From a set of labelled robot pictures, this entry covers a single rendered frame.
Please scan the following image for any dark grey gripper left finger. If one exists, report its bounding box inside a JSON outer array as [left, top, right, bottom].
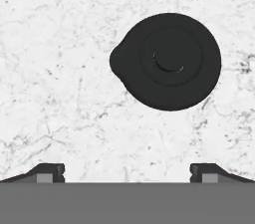
[[0, 162, 66, 184]]

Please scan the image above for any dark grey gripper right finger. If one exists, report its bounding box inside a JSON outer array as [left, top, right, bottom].
[[189, 162, 255, 184]]

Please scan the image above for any black round blender lid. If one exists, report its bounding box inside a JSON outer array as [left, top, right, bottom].
[[109, 12, 222, 112]]

